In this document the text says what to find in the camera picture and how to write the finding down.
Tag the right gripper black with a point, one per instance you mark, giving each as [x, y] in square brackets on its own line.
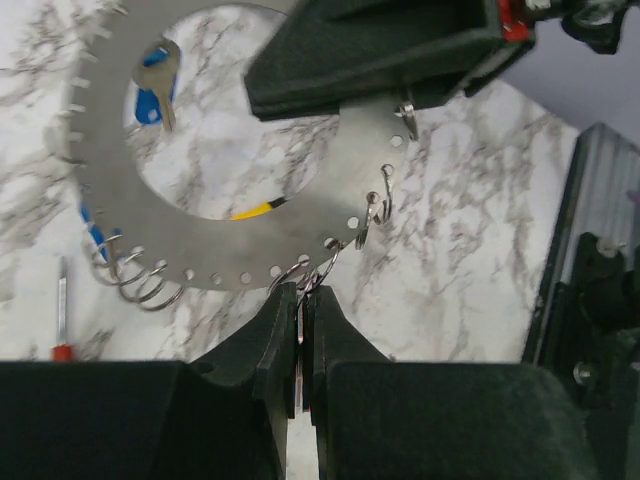
[328, 52]

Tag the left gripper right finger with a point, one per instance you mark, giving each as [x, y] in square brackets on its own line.
[381, 419]

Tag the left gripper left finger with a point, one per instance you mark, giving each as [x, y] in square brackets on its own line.
[221, 416]

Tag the black key fob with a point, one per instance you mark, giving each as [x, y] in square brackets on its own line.
[303, 356]

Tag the round metal keyring disc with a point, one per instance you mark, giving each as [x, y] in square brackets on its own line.
[164, 200]

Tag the silver key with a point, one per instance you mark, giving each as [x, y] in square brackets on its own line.
[159, 78]

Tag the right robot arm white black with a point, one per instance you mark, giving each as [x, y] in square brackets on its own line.
[597, 24]

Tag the blue red screwdriver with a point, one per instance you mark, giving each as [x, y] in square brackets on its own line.
[62, 350]

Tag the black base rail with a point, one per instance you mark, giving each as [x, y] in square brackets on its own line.
[585, 323]

